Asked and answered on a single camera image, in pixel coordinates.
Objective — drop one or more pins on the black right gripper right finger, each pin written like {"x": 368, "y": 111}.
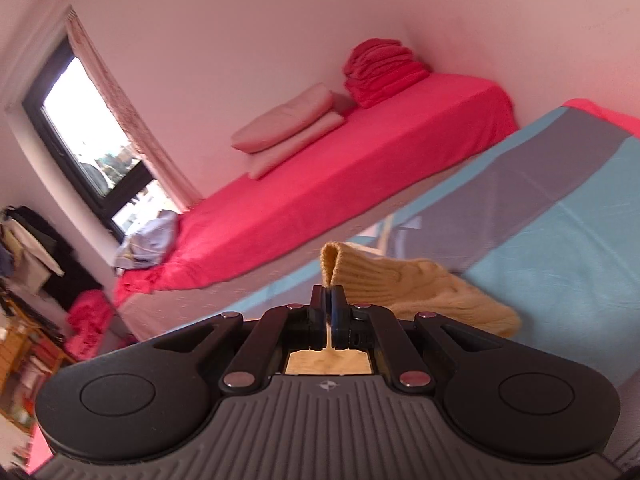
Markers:
{"x": 339, "y": 318}

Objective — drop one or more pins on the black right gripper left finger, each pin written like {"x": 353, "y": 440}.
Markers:
{"x": 318, "y": 318}

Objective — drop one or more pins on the yellow cable knit sweater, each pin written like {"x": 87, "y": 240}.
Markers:
{"x": 407, "y": 287}

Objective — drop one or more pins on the crumpled blue grey clothes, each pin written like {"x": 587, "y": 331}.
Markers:
{"x": 149, "y": 245}

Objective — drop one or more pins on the hanging clothes pile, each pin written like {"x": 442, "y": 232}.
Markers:
{"x": 25, "y": 262}

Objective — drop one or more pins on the lower pink pillow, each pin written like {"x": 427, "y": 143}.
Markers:
{"x": 263, "y": 162}

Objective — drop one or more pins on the pink pillow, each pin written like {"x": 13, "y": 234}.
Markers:
{"x": 283, "y": 121}
{"x": 263, "y": 162}

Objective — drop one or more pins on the red bedsheet far bed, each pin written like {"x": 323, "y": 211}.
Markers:
{"x": 428, "y": 128}

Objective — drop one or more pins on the pink patterned curtain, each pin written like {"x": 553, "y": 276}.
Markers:
{"x": 156, "y": 158}

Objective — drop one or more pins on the upper pink pillow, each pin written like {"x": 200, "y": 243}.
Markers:
{"x": 283, "y": 121}

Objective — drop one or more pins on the blue grey striped bedsheet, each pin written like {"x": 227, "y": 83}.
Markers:
{"x": 547, "y": 223}

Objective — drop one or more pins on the red cloth on floor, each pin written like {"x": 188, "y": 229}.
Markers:
{"x": 89, "y": 319}

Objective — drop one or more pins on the folded red blanket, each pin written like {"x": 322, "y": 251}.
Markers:
{"x": 378, "y": 69}

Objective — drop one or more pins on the wooden shelf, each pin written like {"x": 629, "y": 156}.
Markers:
{"x": 29, "y": 357}

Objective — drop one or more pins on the black framed window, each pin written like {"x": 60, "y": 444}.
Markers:
{"x": 93, "y": 152}

